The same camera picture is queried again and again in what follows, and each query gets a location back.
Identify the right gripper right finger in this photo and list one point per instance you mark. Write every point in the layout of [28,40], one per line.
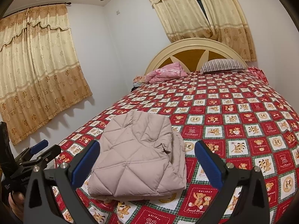
[252,205]

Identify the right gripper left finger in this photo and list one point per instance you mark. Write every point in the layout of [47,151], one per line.
[40,204]

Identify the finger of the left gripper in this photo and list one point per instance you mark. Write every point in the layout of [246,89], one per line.
[44,159]
[39,147]

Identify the beige quilted puffer jacket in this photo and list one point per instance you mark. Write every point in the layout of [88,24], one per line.
[141,158]

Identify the person's left hand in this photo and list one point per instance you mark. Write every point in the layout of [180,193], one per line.
[16,202]

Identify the side window beige curtain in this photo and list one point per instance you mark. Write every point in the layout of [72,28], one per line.
[41,75]

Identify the red teddy bear bedspread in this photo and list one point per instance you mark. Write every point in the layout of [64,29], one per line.
[239,117]

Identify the red cloth beside pillow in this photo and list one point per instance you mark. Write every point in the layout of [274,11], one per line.
[258,73]

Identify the pink folded blanket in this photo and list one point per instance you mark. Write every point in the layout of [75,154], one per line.
[166,73]

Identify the side window curtain rod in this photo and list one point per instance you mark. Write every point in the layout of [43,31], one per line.
[52,4]

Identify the striped pillow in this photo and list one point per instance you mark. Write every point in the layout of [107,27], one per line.
[217,65]

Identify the cream arched headboard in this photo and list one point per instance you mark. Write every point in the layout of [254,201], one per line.
[192,53]

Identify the back window right curtain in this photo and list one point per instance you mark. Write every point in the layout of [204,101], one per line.
[230,27]

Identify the back window left curtain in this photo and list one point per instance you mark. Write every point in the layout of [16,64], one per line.
[182,19]

